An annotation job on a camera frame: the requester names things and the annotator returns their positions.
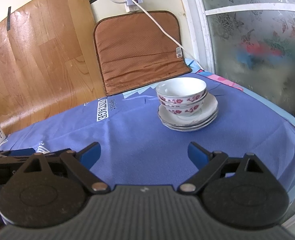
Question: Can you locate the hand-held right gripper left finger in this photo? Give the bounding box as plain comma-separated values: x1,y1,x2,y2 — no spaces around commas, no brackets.
22,142,110,195

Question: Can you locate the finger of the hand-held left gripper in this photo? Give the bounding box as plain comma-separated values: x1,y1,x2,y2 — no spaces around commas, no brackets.
0,148,74,161

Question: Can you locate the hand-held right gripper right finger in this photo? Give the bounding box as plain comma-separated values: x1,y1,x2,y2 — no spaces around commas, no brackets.
178,141,267,195

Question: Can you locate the white floral plate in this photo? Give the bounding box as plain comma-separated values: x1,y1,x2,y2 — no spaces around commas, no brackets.
158,94,218,127
160,111,218,130
163,116,217,132

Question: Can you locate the blue printed tablecloth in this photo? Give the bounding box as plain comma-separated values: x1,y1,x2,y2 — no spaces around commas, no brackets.
0,70,295,207

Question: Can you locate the brown seat cushion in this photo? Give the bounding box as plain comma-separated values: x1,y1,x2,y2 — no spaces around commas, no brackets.
93,10,192,97

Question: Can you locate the white-framed frosted glass door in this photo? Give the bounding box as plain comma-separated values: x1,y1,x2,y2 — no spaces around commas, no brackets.
178,0,295,137

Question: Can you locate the wood-grain wall panel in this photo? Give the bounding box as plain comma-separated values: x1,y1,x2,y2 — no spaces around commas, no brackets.
0,0,106,136

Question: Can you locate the white power cable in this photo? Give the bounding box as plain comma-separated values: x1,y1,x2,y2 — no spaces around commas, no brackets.
124,0,203,71

